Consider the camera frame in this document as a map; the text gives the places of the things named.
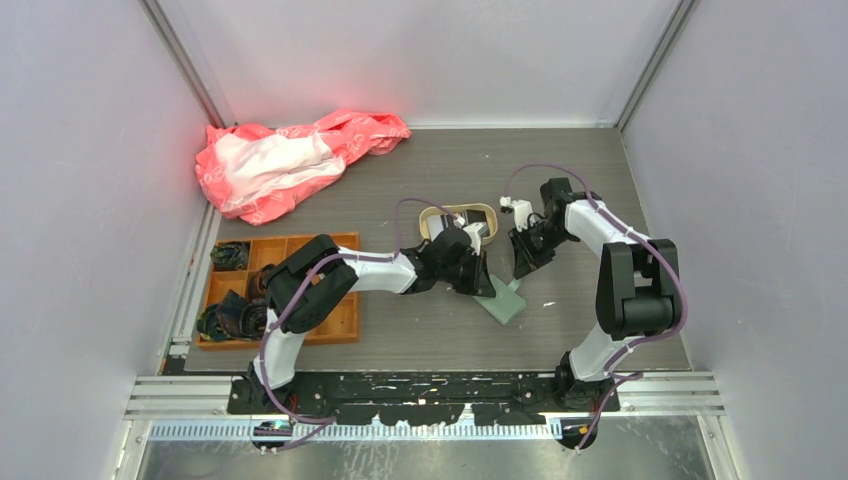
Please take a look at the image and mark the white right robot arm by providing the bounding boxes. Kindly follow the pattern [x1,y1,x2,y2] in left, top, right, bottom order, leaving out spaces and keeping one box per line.
[499,178,683,411]

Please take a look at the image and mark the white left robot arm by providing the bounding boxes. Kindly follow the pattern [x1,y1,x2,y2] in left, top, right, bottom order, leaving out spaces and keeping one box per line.
[252,222,496,413]

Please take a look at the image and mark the pink and white plastic bag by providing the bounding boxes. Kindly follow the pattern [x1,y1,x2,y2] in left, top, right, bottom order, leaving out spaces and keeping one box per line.
[194,109,411,226]

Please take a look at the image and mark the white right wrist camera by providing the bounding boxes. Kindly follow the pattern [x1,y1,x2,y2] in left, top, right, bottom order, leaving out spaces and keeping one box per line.
[499,196,533,232]

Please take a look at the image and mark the dark bundle in organizer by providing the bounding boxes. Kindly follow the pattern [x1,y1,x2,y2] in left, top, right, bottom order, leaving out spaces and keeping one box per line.
[210,241,250,271]

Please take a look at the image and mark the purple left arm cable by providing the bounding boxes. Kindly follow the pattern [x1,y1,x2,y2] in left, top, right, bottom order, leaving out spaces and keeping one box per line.
[258,197,465,453]

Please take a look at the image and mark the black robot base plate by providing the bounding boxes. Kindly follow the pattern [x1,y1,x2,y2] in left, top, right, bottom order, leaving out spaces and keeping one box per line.
[227,371,620,426]

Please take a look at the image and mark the orange compartment organizer box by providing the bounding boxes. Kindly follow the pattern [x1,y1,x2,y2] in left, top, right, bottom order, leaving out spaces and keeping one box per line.
[195,235,360,351]

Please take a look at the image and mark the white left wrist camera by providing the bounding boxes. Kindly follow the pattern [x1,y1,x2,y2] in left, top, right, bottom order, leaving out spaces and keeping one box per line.
[453,215,489,256]

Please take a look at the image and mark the stack of credit cards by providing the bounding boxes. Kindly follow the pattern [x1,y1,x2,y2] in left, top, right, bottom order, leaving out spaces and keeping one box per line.
[422,209,487,240]

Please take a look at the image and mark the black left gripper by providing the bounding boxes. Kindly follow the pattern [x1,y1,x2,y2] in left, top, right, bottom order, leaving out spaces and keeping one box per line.
[438,249,497,298]

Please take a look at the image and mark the beige oval card tray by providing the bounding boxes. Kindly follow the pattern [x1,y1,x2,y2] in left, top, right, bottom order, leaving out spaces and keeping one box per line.
[419,203,498,245]

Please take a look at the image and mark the black roll in organizer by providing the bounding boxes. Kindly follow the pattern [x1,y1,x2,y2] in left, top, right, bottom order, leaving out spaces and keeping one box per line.
[195,264,274,349]

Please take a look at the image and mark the green leather card holder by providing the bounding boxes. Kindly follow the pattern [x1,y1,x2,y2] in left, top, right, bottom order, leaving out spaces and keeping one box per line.
[474,275,526,325]

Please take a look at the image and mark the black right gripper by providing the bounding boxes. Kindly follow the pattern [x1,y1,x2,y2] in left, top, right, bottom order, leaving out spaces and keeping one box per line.
[508,221,574,280]

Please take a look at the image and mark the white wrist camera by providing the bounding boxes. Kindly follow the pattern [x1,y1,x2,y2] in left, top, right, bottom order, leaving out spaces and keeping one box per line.
[453,215,489,256]
[499,196,533,232]

